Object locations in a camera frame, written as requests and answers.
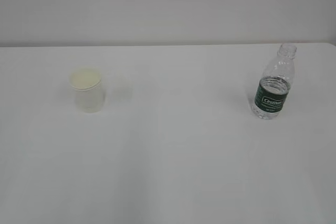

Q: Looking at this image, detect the white paper cup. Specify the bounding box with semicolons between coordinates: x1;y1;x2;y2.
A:
69;68;105;113

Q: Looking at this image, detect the clear plastic water bottle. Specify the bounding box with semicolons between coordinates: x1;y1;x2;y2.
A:
252;44;297;120

